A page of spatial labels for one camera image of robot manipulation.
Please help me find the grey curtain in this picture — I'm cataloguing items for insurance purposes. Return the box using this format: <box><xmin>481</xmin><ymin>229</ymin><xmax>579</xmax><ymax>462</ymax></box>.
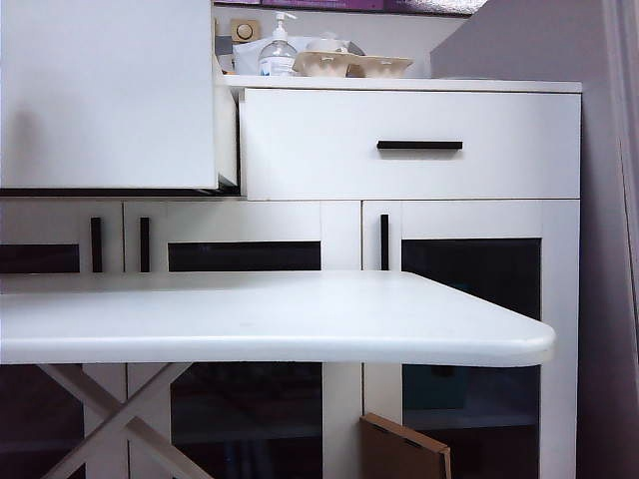
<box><xmin>601</xmin><ymin>0</ymin><xmax>639</xmax><ymax>479</ymax></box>

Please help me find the brown cardboard sheet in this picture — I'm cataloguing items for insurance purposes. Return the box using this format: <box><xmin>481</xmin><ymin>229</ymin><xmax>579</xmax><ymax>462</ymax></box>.
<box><xmin>358</xmin><ymin>412</ymin><xmax>453</xmax><ymax>479</ymax></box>

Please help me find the beige pulp cup carrier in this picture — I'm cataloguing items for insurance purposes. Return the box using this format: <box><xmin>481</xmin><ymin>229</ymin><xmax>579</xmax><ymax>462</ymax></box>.
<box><xmin>292</xmin><ymin>49</ymin><xmax>415</xmax><ymax>79</ymax></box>

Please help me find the white drawer short handle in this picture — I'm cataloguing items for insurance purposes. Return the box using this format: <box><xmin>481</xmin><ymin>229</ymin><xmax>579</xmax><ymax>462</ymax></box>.
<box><xmin>239</xmin><ymin>88</ymin><xmax>583</xmax><ymax>202</ymax></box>

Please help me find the white sideboard cabinet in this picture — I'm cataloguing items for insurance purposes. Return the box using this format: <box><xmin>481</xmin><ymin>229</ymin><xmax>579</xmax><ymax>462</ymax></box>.
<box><xmin>0</xmin><ymin>73</ymin><xmax>584</xmax><ymax>479</ymax></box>

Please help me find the white drawer long handle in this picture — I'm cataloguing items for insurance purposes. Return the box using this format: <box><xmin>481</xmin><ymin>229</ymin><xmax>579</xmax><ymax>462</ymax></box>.
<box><xmin>0</xmin><ymin>0</ymin><xmax>241</xmax><ymax>198</ymax></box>

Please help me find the black vertical door handle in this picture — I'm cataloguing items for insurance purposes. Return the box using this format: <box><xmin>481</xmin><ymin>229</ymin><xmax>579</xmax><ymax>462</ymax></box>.
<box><xmin>90</xmin><ymin>217</ymin><xmax>103</xmax><ymax>273</ymax></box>
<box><xmin>139</xmin><ymin>217</ymin><xmax>152</xmax><ymax>273</ymax></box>
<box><xmin>379</xmin><ymin>214</ymin><xmax>390</xmax><ymax>271</ymax></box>

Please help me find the purple wall poster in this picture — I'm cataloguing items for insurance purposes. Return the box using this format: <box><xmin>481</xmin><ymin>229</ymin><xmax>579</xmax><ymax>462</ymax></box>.
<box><xmin>260</xmin><ymin>0</ymin><xmax>386</xmax><ymax>8</ymax></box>

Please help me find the short black drawer handle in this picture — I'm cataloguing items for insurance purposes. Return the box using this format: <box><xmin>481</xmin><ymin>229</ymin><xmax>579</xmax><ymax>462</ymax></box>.
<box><xmin>376</xmin><ymin>140</ymin><xmax>464</xmax><ymax>155</ymax></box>

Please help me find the white table leg bar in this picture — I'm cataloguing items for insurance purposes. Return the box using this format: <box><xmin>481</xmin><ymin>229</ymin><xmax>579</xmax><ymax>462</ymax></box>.
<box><xmin>47</xmin><ymin>363</ymin><xmax>196</xmax><ymax>479</ymax></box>
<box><xmin>37</xmin><ymin>363</ymin><xmax>216</xmax><ymax>479</ymax></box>

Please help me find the clear hand sanitizer pump bottle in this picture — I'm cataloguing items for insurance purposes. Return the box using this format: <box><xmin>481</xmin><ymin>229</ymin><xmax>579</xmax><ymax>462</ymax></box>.
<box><xmin>257</xmin><ymin>11</ymin><xmax>300</xmax><ymax>78</ymax></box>

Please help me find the beige square wall dial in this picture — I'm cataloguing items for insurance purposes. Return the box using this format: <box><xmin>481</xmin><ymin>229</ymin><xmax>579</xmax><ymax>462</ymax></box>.
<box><xmin>230</xmin><ymin>18</ymin><xmax>261</xmax><ymax>43</ymax></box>

